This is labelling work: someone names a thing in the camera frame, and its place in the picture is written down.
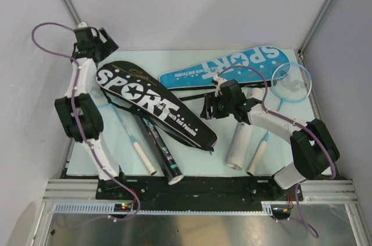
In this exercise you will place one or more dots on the blue racket right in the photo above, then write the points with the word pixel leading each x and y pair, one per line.
pixel 291 82

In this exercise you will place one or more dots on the right aluminium frame post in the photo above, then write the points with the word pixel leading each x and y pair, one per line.
pixel 321 15

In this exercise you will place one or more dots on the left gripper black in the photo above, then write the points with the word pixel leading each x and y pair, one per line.
pixel 109 46

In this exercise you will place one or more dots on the blue racket left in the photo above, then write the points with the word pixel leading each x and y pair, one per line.
pixel 146 161

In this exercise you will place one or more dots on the black shuttlecock tube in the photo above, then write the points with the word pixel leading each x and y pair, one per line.
pixel 160 150

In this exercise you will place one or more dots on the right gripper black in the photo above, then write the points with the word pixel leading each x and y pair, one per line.
pixel 210 100

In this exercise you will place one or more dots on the blue racket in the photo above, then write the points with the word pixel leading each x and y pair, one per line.
pixel 146 161
pixel 291 82

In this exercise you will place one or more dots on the white cable duct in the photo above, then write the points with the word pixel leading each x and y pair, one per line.
pixel 122 209

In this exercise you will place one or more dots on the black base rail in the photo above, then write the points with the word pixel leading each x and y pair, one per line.
pixel 196 192

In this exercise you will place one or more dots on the white shuttlecock tube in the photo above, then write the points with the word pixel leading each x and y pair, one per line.
pixel 240 146

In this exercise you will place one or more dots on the black racket bag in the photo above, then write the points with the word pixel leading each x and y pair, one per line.
pixel 131 83

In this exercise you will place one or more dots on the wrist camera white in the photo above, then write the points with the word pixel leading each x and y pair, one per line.
pixel 82 25
pixel 218 81

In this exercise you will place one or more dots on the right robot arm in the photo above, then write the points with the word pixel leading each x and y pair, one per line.
pixel 313 149

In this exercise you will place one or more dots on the blue racket bag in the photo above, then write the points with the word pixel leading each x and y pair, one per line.
pixel 251 67

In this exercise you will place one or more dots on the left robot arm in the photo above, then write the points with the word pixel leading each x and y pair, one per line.
pixel 77 111

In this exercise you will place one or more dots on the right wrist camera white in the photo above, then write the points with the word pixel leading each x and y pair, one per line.
pixel 218 81

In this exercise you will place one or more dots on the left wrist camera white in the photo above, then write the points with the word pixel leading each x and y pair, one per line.
pixel 82 25

